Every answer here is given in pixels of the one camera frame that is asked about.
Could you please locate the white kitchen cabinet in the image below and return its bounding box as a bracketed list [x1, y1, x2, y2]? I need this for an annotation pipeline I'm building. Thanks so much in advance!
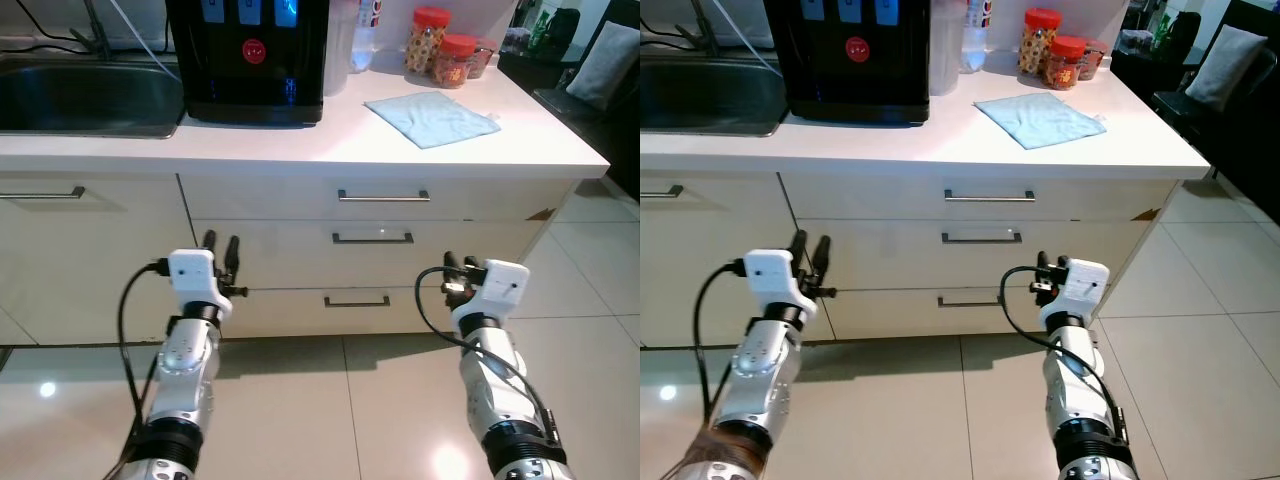
[640, 172, 1181, 348]
[0, 172, 581, 346]

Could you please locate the stainless steel kitchen sink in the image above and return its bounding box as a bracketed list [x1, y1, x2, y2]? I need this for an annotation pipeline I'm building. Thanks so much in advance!
[640, 55, 789, 138]
[0, 55, 186, 138]

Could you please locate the light blue cloth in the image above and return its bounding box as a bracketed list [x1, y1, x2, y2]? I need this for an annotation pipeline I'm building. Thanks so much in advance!
[364, 92, 502, 150]
[973, 92, 1109, 151]

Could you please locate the black water dispenser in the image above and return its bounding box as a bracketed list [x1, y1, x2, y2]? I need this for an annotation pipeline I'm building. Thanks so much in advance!
[765, 0, 933, 127]
[165, 0, 331, 128]

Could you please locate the black chair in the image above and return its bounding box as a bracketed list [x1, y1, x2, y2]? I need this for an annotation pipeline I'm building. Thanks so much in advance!
[1150, 0, 1280, 226]
[533, 0, 641, 199]

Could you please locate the short red lid jar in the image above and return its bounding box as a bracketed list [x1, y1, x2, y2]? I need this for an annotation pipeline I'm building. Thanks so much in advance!
[432, 34, 479, 89]
[1042, 35, 1087, 91]

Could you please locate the black table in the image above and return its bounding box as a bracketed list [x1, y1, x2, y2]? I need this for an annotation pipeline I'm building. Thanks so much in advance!
[1110, 45, 1196, 101]
[497, 45, 581, 99]

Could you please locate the small clear snack jar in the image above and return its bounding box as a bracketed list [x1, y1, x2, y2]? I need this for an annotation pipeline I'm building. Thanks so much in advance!
[468, 38, 498, 79]
[1078, 40, 1108, 81]

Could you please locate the tall red lid jar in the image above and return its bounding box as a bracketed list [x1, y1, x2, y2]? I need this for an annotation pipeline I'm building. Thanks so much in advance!
[1018, 8, 1063, 76]
[405, 6, 452, 74]

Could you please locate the clear plastic water bottle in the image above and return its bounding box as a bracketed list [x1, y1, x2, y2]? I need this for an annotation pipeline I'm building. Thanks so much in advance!
[350, 0, 379, 73]
[960, 0, 991, 74]

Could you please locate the clear plastic pitcher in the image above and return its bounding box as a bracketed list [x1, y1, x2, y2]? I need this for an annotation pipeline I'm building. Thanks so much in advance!
[322, 0, 359, 98]
[928, 0, 967, 97]

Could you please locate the grey cushion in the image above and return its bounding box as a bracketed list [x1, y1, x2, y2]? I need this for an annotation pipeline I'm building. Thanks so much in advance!
[566, 20, 641, 111]
[1184, 25, 1269, 111]

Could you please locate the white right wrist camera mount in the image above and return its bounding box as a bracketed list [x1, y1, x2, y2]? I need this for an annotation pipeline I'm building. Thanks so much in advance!
[1040, 258, 1111, 331]
[452, 260, 531, 336]

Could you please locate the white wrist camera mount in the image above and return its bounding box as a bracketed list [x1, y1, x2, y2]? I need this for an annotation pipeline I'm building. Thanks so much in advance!
[1040, 258, 1111, 331]
[452, 260, 531, 336]
[167, 250, 234, 319]
[743, 250, 816, 321]

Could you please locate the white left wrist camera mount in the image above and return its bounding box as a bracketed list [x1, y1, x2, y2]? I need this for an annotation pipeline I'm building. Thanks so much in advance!
[167, 250, 234, 319]
[743, 250, 816, 321]

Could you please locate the white water hose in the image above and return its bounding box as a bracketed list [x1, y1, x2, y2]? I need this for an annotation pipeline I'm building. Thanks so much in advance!
[108, 0, 181, 81]
[712, 0, 786, 79]

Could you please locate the black power cable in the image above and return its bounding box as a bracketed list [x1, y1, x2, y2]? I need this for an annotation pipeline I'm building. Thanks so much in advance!
[15, 0, 91, 48]
[640, 0, 696, 48]

